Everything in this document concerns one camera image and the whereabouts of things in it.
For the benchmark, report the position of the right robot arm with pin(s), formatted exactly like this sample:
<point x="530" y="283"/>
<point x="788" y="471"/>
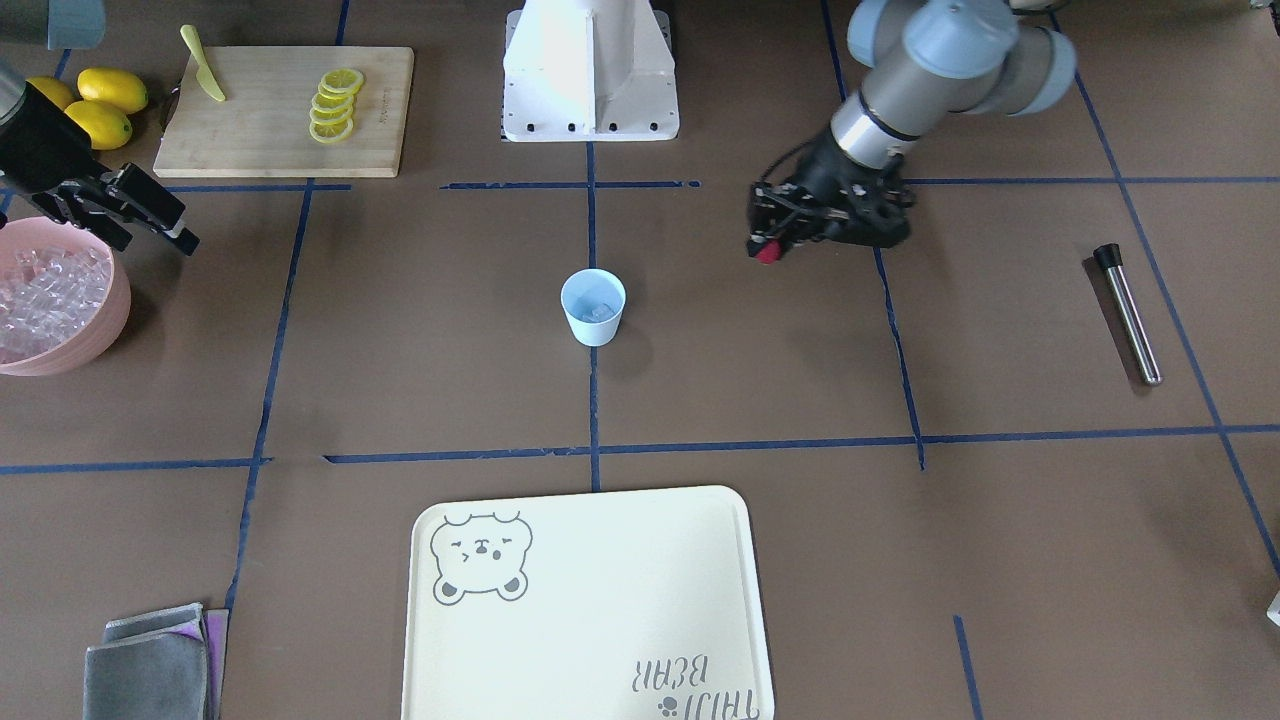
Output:
<point x="59" y="25"/>

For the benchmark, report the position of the red strawberry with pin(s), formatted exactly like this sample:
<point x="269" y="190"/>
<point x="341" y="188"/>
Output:
<point x="769" y="252"/>

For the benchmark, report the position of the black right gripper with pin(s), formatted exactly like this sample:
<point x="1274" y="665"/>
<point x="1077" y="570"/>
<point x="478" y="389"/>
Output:
<point x="37" y="138"/>

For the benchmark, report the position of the pink bowl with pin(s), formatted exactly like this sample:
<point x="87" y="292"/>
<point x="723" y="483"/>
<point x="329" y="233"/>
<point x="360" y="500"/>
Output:
<point x="104" y="327"/>

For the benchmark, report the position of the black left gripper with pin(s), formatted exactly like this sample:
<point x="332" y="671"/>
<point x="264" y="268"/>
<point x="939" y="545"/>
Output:
<point x="826" y="172"/>

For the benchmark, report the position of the purple folded cloth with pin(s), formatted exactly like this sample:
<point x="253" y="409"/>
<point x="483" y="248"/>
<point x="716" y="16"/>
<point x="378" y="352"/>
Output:
<point x="214" y="628"/>

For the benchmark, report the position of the bamboo cutting board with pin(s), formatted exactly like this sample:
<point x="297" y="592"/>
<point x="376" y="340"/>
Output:
<point x="261" y="130"/>

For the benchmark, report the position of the light blue plastic cup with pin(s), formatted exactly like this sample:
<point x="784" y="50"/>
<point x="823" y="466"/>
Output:
<point x="593" y="301"/>

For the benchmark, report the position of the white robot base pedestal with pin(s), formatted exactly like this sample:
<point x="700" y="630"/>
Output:
<point x="589" y="71"/>

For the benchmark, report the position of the grey folded cloth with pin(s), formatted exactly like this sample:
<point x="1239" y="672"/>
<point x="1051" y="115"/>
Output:
<point x="153" y="666"/>

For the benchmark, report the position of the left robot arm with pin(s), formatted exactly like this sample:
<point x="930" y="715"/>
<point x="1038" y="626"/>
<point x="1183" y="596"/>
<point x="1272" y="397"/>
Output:
<point x="925" y="60"/>

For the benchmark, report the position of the yellow-green plastic knife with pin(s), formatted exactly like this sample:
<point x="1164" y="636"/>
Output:
<point x="204" y="74"/>

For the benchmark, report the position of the ice cubes in cup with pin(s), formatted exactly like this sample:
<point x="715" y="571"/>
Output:
<point x="597" y="313"/>

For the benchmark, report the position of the steel muddler with black tip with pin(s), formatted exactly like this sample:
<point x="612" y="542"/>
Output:
<point x="1109" y="259"/>

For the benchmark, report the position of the lemon slices stack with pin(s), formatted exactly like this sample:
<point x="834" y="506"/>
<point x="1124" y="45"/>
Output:
<point x="331" y="114"/>

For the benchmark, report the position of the cream bear serving tray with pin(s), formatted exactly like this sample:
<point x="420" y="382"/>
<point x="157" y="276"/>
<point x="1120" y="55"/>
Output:
<point x="612" y="605"/>

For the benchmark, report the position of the clear ice cubes pile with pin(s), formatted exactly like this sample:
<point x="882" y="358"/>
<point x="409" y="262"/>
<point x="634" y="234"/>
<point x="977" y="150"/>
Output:
<point x="48" y="296"/>

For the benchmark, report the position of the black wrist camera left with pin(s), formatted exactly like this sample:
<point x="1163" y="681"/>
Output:
<point x="875" y="213"/>

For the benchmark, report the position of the whole lemon top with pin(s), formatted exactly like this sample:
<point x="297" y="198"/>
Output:
<point x="116" y="87"/>

